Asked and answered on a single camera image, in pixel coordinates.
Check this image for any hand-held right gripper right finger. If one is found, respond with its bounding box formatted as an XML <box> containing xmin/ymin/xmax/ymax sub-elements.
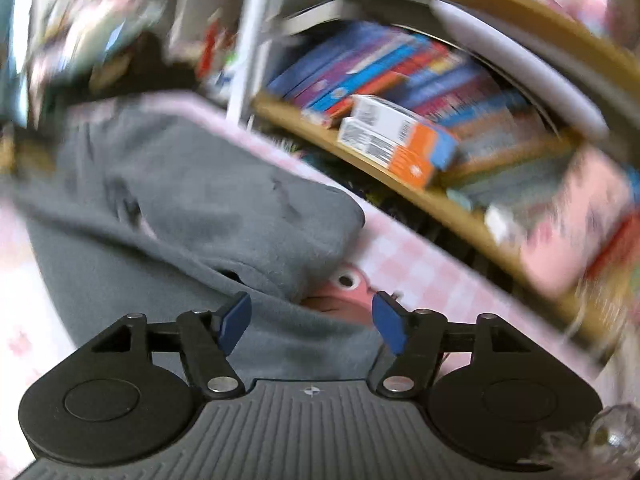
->
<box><xmin>371</xmin><ymin>290</ymin><xmax>538</xmax><ymax>397</ymax></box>

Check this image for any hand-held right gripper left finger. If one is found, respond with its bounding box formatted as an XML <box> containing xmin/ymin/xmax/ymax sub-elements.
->
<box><xmin>91</xmin><ymin>291</ymin><xmax>252</xmax><ymax>401</ymax></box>

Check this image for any grey sock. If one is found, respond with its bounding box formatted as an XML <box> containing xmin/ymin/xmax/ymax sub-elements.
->
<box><xmin>10</xmin><ymin>102</ymin><xmax>386</xmax><ymax>381</ymax></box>

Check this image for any pink checkered tablecloth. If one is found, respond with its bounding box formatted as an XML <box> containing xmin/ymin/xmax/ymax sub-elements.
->
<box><xmin>0</xmin><ymin>94</ymin><xmax>606</xmax><ymax>480</ymax></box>

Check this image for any wooden bookshelf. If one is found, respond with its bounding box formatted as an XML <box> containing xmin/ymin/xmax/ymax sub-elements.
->
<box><xmin>250</xmin><ymin>0</ymin><xmax>640</xmax><ymax>361</ymax></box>

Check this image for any orange and blue box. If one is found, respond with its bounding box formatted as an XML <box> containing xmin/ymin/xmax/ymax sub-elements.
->
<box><xmin>337</xmin><ymin>117</ymin><xmax>441</xmax><ymax>191</ymax></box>
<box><xmin>350</xmin><ymin>94</ymin><xmax>460</xmax><ymax>171</ymax></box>

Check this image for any stack of thin flat books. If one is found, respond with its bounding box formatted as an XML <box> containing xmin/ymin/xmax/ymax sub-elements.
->
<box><xmin>447</xmin><ymin>145</ymin><xmax>581</xmax><ymax>211</ymax></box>

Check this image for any pink book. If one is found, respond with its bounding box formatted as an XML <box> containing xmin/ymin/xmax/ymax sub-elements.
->
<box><xmin>520</xmin><ymin>147</ymin><xmax>633</xmax><ymax>298</ymax></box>

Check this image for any clear crystal ornament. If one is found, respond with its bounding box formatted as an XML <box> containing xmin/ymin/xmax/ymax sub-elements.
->
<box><xmin>587</xmin><ymin>404</ymin><xmax>640</xmax><ymax>463</ymax></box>

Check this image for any row of colourful books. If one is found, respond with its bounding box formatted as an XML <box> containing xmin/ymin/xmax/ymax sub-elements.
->
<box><xmin>267</xmin><ymin>22</ymin><xmax>566</xmax><ymax>161</ymax></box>

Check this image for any dark green cloth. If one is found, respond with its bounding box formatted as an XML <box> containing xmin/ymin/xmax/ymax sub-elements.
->
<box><xmin>90</xmin><ymin>30</ymin><xmax>201</xmax><ymax>101</ymax></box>

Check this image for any white shelf unit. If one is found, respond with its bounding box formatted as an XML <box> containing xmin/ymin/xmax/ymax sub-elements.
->
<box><xmin>227</xmin><ymin>0</ymin><xmax>283</xmax><ymax>126</ymax></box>

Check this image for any white flat board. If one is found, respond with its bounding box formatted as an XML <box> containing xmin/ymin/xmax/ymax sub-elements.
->
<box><xmin>430</xmin><ymin>0</ymin><xmax>610</xmax><ymax>141</ymax></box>

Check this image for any black book with white pages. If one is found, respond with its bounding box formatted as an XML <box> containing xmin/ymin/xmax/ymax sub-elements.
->
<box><xmin>282</xmin><ymin>0</ymin><xmax>361</xmax><ymax>36</ymax></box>

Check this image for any plush flower bouquet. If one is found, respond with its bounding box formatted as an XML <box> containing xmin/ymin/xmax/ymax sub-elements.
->
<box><xmin>25</xmin><ymin>0</ymin><xmax>166</xmax><ymax>86</ymax></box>

